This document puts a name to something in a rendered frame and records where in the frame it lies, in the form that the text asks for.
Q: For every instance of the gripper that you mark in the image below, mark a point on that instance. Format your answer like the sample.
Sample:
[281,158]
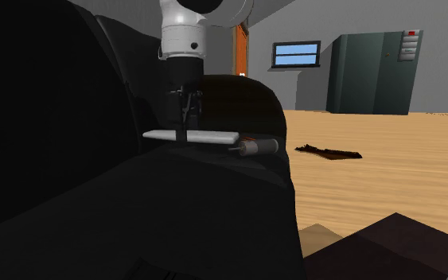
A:
[185,73]

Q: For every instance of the white remote control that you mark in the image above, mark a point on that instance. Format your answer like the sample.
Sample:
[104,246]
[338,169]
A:
[212,136]

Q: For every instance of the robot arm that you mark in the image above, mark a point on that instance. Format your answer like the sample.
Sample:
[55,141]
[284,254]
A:
[183,35]

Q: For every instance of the grey brown cylindrical tool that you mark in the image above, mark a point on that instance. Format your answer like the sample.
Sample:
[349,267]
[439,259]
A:
[256,147]

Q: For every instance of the orange door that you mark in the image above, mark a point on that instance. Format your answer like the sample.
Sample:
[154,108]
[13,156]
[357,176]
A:
[241,50]

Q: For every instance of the black sofa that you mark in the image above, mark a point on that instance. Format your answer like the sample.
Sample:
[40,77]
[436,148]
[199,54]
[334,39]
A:
[130,217]

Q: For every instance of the dark framed window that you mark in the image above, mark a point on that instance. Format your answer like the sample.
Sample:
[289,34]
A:
[296,54]

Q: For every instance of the dark brown floor mat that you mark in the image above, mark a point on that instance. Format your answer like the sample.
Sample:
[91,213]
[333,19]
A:
[330,152]

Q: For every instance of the dark green cabinet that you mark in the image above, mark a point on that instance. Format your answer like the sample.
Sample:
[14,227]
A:
[367,77]

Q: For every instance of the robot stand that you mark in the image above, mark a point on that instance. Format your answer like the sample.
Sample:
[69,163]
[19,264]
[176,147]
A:
[378,252]

